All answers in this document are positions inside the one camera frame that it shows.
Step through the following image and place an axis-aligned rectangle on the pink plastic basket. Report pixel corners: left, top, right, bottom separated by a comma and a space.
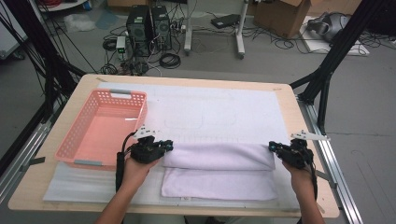
54, 88, 149, 173

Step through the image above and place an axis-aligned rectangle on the aluminium rail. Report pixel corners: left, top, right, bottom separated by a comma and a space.
297, 96, 364, 224
0, 119, 52, 204

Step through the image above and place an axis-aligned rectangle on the white power box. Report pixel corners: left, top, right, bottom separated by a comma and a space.
115, 35, 128, 61

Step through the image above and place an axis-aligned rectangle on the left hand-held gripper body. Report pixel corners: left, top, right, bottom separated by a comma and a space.
130, 125, 166, 165

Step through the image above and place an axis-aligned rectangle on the black computer tower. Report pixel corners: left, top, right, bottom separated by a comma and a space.
125, 5, 153, 58
150, 5, 173, 51

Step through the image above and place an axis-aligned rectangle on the white grid mat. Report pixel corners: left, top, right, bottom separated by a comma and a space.
42, 81, 307, 210

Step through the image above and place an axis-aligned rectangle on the large cardboard box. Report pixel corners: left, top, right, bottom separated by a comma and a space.
252, 0, 312, 40

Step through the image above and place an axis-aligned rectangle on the black metal frame stand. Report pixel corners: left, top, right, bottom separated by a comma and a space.
0, 0, 88, 122
289, 0, 387, 136

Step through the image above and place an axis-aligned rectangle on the coiled black cable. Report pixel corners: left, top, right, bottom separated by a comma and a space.
159, 52, 182, 70

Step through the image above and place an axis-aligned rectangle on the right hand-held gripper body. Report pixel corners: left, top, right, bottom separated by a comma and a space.
276, 130, 331, 170

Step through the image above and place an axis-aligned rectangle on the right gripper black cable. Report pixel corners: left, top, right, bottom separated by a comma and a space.
306, 161, 319, 202

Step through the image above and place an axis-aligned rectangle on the grey round device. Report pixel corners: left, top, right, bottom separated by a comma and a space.
306, 11, 351, 43

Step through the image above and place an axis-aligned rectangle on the clear plastic bag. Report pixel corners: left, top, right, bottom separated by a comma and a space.
64, 12, 97, 34

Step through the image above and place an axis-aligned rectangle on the white floor board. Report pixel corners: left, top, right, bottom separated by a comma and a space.
299, 15, 371, 57

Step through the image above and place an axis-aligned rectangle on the flat black device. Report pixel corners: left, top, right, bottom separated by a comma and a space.
210, 13, 241, 30

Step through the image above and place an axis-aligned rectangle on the grey bracket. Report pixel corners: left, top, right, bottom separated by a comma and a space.
316, 170, 338, 189
20, 157, 46, 172

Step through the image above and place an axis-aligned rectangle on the lilac printed towel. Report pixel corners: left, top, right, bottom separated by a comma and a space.
161, 142, 279, 202

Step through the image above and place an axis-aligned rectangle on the person's right hand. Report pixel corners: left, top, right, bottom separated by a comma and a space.
282, 161, 316, 194

